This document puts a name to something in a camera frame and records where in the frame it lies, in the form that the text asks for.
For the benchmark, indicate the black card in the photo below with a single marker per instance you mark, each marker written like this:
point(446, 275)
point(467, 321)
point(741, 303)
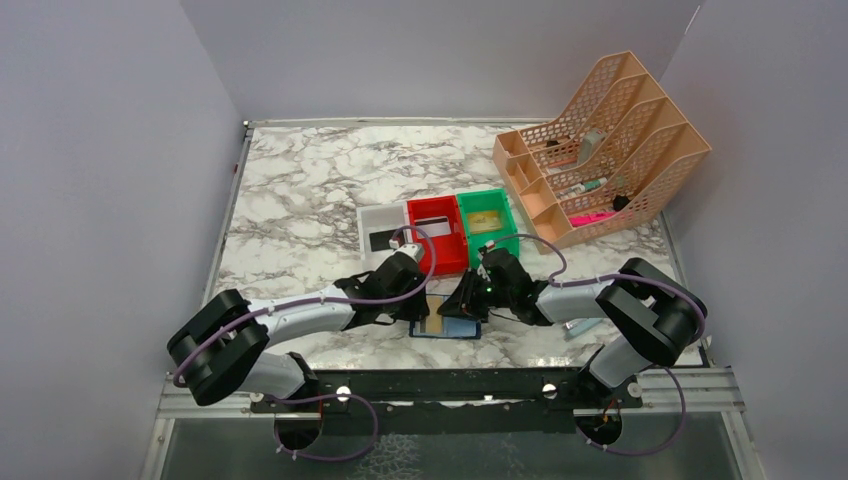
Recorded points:
point(380, 240)

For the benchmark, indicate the white plastic bin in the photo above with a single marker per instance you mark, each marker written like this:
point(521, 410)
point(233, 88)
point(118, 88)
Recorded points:
point(376, 224)

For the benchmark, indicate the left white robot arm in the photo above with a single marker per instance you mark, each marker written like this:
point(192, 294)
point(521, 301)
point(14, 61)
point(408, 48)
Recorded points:
point(222, 349)

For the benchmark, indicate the white grey card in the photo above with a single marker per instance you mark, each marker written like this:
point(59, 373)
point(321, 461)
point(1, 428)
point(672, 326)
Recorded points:
point(435, 226)

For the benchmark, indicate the green plastic bin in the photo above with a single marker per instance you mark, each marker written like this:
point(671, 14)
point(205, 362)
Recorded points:
point(483, 200)

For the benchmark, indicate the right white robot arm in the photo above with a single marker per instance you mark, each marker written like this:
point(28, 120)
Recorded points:
point(656, 317)

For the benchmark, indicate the black binder clip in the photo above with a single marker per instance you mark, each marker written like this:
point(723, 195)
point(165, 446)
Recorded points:
point(620, 202)

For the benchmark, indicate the black front rail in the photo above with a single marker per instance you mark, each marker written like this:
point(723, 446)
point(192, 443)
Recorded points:
point(448, 401)

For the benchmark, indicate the gold card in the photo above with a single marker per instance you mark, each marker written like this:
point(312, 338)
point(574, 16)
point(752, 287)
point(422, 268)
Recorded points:
point(434, 322)
point(483, 221)

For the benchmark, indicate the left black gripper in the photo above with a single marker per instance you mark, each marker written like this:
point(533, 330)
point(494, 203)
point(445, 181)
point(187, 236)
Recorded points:
point(407, 307)

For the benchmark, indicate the grey eraser block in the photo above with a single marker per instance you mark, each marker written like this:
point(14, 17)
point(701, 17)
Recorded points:
point(589, 144)

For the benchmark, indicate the peach desk organizer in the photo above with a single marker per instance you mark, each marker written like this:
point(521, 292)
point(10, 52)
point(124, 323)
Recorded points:
point(650, 151)

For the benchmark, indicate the red plastic bin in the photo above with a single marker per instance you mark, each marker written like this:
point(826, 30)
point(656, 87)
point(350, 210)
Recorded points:
point(449, 254)

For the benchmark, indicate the navy blue card holder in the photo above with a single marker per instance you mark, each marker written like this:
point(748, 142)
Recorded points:
point(454, 328)

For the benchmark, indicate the green capped marker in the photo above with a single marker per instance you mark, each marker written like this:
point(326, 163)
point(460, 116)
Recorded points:
point(581, 188)

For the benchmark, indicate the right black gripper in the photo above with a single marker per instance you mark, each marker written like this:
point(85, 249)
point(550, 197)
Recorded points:
point(468, 297)

